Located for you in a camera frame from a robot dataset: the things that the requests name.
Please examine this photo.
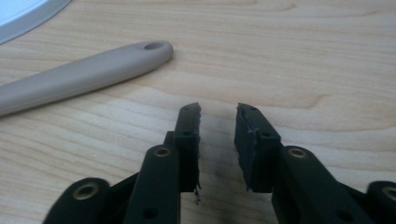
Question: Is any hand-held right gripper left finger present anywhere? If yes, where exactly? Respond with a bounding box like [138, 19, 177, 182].
[122, 102, 203, 224]

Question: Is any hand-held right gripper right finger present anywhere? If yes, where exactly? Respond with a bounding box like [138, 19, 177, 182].
[233, 103, 375, 224]

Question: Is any beige utensil handle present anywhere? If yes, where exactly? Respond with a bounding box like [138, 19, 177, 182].
[0, 40, 175, 118]

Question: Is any white round plate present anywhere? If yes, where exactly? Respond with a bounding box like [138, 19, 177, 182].
[0, 0, 73, 46]

